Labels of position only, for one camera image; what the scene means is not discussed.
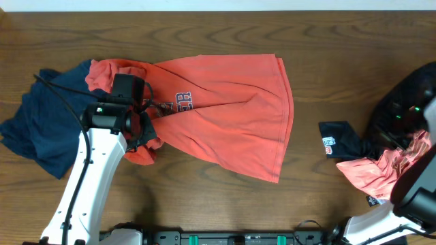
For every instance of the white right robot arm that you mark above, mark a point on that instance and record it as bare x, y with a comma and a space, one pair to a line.
411, 209

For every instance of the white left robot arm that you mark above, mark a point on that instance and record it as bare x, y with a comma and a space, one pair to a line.
109, 130

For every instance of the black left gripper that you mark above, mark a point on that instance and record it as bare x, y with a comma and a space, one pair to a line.
149, 131

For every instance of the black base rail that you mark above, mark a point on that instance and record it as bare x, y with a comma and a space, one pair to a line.
235, 237

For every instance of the red soccer t-shirt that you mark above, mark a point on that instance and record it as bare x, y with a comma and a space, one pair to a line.
233, 110

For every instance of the pink and black jersey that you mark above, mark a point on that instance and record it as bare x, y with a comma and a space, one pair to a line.
396, 136

